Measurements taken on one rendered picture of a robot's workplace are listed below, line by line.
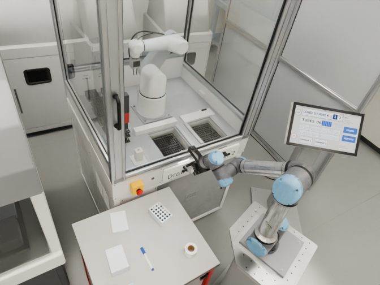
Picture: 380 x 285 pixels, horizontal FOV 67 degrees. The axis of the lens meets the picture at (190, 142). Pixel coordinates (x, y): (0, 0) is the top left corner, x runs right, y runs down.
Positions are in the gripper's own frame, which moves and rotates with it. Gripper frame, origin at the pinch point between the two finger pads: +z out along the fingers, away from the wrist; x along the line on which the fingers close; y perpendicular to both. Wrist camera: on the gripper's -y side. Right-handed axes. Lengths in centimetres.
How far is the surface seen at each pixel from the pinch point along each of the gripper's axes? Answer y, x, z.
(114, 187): -2.5, -45.6, 6.8
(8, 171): -16, -87, -56
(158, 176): 0.3, -17.4, 10.7
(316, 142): 16, 94, -16
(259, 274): 68, 5, -23
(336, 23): -68, 162, -23
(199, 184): 16.1, 20.4, 35.7
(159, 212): 20.4, -26.4, 5.7
